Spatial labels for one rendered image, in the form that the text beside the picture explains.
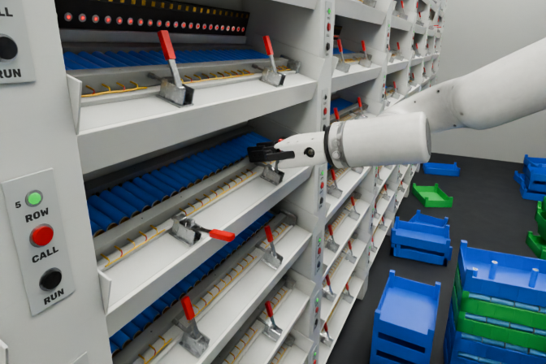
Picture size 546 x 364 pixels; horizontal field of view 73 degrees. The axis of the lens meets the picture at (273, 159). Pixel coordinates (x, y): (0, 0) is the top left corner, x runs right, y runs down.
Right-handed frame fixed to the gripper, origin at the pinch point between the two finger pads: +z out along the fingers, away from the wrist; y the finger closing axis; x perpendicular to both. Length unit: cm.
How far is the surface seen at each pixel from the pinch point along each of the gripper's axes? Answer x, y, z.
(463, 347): -85, 56, -29
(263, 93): 11.7, -7.7, -7.4
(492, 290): -63, 57, -39
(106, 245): -2.4, -37.1, 1.4
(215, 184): -2.1, -14.2, 1.8
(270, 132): 1.1, 17.7, 7.4
